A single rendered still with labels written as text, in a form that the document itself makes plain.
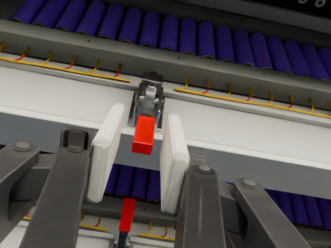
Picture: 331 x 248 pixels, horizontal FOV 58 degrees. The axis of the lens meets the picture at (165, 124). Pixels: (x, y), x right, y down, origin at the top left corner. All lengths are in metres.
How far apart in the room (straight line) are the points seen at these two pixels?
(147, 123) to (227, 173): 0.11
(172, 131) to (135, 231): 0.25
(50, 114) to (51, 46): 0.07
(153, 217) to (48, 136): 0.18
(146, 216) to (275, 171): 0.17
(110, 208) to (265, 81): 0.23
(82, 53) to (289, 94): 0.20
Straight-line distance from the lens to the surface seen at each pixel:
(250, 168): 0.27
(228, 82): 0.29
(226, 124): 0.27
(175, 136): 0.15
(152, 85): 0.23
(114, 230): 0.39
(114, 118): 0.16
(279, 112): 0.30
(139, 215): 0.38
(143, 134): 0.18
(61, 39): 0.29
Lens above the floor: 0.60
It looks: 27 degrees down
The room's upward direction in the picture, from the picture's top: 13 degrees clockwise
